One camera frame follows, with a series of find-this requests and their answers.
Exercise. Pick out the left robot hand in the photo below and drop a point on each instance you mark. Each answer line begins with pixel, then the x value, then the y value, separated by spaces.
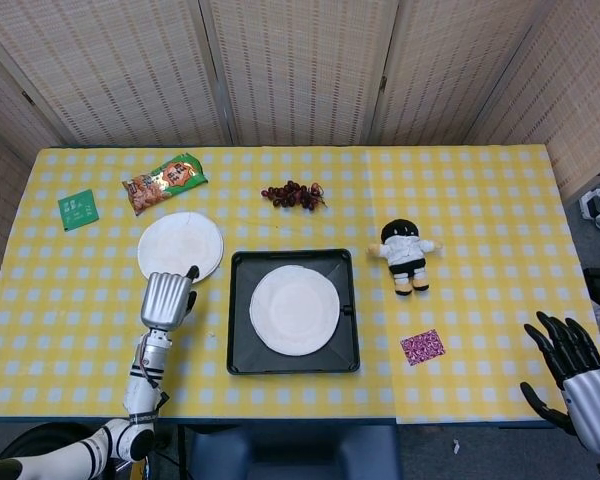
pixel 165 300

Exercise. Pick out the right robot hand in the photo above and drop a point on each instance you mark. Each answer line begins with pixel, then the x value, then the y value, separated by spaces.
pixel 592 405

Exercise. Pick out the white paper plate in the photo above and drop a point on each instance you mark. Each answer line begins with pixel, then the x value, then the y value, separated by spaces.
pixel 180 242
pixel 295 310

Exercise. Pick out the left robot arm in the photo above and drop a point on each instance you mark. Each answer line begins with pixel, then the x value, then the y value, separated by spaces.
pixel 142 395

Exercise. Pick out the black square plastic tray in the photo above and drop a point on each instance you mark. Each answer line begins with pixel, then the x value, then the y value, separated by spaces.
pixel 242 350

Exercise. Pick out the small plush doll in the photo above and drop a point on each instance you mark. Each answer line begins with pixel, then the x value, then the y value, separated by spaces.
pixel 404 250

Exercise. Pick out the orange green snack bag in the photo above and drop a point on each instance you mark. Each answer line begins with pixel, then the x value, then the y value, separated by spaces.
pixel 162 184

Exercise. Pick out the green square packet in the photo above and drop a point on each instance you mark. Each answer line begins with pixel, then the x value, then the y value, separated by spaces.
pixel 78 210

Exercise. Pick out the white paper scrap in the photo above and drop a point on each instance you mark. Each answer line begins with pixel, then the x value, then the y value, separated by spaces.
pixel 456 446

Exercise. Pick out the dark red grape bunch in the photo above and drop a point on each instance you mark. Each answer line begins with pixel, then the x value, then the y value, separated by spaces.
pixel 290 195

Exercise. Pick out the purple patterned square packet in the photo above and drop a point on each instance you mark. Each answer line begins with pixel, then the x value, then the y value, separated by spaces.
pixel 423 347

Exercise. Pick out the black round base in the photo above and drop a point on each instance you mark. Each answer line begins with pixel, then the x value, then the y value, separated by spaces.
pixel 45 435

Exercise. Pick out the dark blue chair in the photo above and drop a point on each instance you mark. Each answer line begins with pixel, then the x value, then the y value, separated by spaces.
pixel 290 452

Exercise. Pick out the white power adapter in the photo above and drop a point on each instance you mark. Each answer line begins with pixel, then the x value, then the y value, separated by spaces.
pixel 592 204

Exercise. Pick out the yellow white checked tablecloth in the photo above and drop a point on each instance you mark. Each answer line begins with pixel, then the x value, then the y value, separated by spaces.
pixel 480 210

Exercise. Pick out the woven folding screen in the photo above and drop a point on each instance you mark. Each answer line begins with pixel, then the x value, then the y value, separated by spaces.
pixel 300 70

